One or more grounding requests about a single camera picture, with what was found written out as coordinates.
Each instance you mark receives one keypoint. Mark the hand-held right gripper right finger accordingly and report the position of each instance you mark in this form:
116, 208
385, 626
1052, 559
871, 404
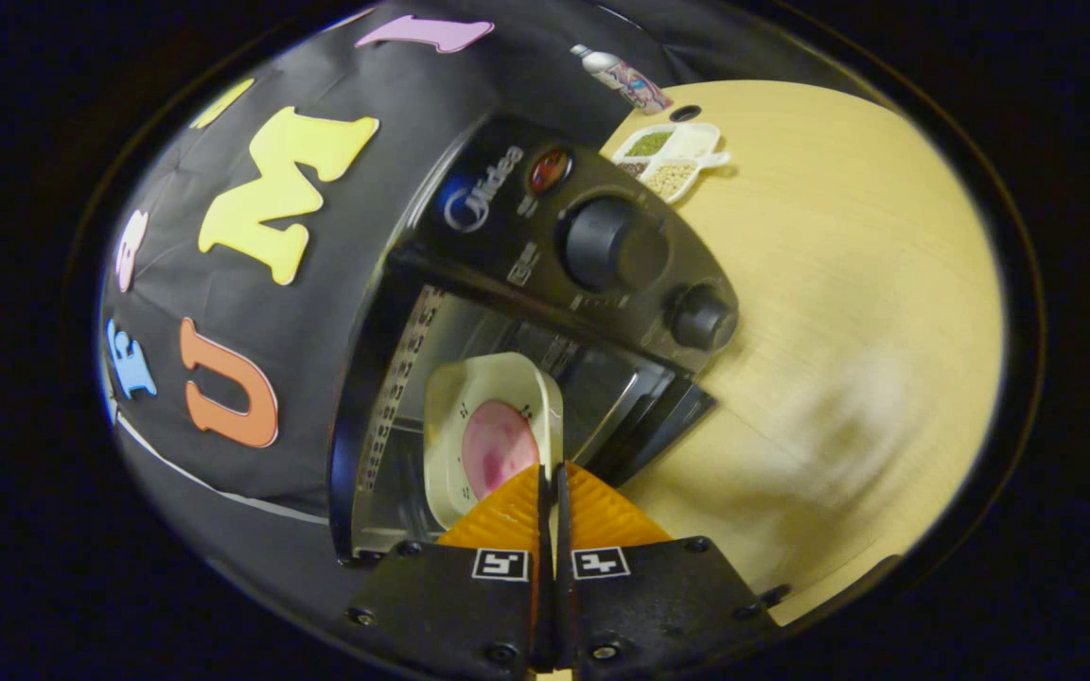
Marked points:
649, 596

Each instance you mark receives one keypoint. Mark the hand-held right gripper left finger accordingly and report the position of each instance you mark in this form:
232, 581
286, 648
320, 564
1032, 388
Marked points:
450, 605

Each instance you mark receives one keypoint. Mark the pink meat slice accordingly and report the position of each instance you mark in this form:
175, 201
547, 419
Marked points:
498, 449

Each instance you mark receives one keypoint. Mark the cream square plate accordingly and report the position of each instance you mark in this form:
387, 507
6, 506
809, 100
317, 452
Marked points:
488, 378

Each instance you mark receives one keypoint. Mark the black electric oven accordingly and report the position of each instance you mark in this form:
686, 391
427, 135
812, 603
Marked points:
602, 246

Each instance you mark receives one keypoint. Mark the white divided seasoning tray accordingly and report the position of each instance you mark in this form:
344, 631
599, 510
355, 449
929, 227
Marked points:
673, 161

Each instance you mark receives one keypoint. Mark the black round table grommet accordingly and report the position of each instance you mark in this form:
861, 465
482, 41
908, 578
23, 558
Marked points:
684, 113

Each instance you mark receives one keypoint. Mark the silver printed bottle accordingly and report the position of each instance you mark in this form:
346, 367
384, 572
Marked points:
625, 80

